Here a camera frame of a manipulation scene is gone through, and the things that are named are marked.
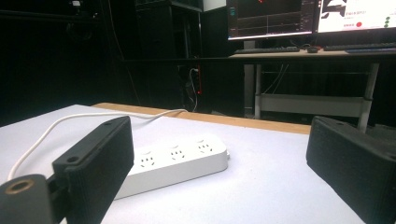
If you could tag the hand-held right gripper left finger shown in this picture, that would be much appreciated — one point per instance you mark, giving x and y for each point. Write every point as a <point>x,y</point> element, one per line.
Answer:
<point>96,168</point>

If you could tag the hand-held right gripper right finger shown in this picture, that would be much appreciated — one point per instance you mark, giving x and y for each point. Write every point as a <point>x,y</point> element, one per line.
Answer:
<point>351,161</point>

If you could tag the white power strip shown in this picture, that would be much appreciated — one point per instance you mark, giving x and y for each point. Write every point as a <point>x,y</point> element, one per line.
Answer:
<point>177,161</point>

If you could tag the black keyboard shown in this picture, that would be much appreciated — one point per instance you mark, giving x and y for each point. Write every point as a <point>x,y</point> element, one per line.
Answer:
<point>358,47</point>
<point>267,49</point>

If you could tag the black computer mouse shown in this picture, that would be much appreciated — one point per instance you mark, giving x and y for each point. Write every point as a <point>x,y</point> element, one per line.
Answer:
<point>312,49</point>

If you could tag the white-screen computer monitor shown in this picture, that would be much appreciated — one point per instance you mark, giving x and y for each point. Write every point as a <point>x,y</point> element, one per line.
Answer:
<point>358,14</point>

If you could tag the black equipment rack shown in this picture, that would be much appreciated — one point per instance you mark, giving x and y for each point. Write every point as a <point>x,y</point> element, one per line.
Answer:
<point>169,29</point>

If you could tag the dark-screen computer monitor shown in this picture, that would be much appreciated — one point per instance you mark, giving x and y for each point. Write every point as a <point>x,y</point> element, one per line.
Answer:
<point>269,18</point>

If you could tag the wooden desk with white frame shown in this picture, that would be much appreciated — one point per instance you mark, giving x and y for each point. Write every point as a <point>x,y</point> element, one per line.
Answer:
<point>311,104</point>

